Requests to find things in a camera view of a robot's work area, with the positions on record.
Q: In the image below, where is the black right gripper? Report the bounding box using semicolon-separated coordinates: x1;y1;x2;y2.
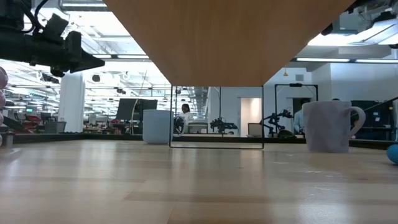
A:
320;22;335;36

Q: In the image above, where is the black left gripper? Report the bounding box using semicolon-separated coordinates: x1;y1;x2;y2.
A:
28;30;106;78

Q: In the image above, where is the lilac mug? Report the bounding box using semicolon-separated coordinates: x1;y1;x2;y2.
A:
302;100;367;154

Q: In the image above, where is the light blue ribbed mug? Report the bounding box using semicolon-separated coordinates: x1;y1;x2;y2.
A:
142;109;187;145

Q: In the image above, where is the ceiling light strip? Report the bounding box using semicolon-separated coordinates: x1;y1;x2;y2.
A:
295;57;351;63
355;58;398;64

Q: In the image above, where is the white pillar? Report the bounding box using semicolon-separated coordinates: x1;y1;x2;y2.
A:
58;72;86;134

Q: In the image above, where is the dark background monitor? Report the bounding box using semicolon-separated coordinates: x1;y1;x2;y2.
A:
116;98;159;123

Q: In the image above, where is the grey bin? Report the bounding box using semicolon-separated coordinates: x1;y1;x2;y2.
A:
44;121;67;134

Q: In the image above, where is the pink rounded object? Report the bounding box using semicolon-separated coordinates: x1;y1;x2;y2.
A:
0;66;9;127

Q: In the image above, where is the person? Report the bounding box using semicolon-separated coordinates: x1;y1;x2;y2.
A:
179;103;195;124
293;98;308;135

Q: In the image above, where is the black cabinet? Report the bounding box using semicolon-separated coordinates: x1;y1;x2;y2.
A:
350;99;396;141

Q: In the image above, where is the beige chair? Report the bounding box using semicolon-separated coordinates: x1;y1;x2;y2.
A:
248;123;264;138

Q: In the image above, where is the blue ball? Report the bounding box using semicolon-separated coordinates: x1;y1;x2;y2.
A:
386;144;398;165

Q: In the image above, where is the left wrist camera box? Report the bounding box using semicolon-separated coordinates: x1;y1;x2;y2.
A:
43;12;70;37

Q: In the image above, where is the black stand frame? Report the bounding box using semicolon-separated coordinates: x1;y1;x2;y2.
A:
274;83;319;135

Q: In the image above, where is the black table frame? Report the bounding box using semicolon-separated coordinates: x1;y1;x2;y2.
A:
0;133;398;151

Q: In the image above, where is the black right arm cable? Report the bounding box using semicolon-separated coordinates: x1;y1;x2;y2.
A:
351;96;398;118

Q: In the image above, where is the small grey cylinder post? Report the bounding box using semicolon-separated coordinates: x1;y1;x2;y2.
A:
4;131;15;149

